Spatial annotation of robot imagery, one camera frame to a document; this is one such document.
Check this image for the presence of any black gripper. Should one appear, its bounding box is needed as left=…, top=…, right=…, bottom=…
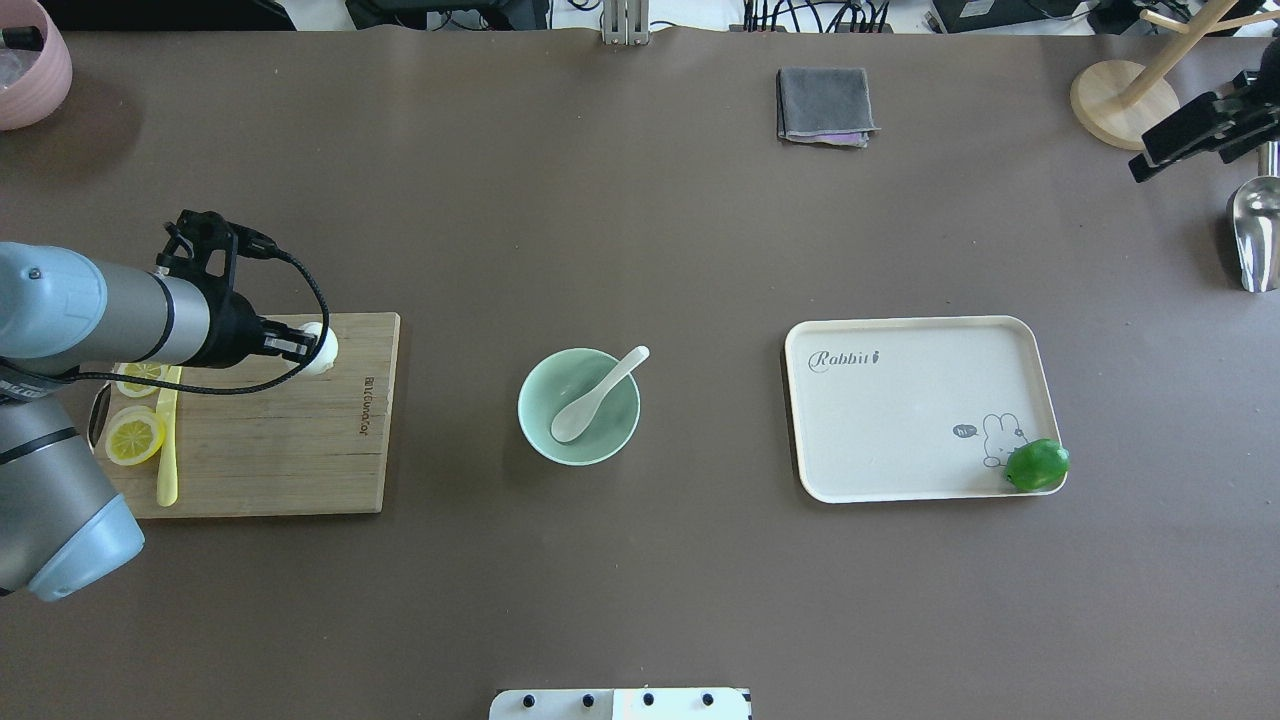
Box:
left=205, top=290, right=317, bottom=369

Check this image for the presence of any white steamed bun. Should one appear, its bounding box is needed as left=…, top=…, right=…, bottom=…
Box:
left=298, top=322, right=339, bottom=377

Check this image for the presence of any white ceramic spoon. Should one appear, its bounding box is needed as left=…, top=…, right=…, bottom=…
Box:
left=550, top=345, right=650, bottom=445

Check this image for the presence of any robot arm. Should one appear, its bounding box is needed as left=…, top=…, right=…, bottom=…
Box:
left=1, top=236, right=337, bottom=602

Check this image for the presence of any green ceramic bowl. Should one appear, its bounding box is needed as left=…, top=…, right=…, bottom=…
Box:
left=517, top=348, right=641, bottom=466

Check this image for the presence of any pink bowl with ice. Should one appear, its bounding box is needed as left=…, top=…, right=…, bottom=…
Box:
left=1, top=1, right=73, bottom=132

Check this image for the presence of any metal scoop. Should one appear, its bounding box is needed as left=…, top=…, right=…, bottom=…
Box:
left=1230, top=140, right=1279, bottom=293

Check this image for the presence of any wooden cutting board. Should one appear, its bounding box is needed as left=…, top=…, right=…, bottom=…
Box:
left=95, top=313, right=401, bottom=519

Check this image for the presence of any wooden cup stand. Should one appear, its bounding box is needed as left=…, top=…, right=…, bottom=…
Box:
left=1069, top=1, right=1279, bottom=151

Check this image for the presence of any lemon slice left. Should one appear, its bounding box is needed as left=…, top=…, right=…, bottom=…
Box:
left=113, top=363, right=170, bottom=398

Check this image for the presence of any lemon slice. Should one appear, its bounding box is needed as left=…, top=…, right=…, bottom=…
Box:
left=113, top=363, right=170, bottom=398
left=100, top=406, right=168, bottom=468

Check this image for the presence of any yellow plastic knife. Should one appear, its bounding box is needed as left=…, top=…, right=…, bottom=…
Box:
left=155, top=388, right=179, bottom=507

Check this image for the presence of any lemon slice right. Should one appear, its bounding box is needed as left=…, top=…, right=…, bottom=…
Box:
left=100, top=406, right=168, bottom=468

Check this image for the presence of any green lime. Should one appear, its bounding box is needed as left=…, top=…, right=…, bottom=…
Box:
left=1005, top=438, right=1071, bottom=492

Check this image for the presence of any grey folded cloth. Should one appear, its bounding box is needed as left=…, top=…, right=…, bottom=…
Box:
left=776, top=67, right=881, bottom=149

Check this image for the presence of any cream plastic tray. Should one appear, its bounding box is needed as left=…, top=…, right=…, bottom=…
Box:
left=783, top=315, right=1060, bottom=503

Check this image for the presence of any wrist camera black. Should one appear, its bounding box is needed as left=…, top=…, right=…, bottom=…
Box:
left=156, top=210, right=282, bottom=297

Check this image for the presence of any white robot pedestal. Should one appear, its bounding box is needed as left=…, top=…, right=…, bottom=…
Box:
left=488, top=687, right=754, bottom=719

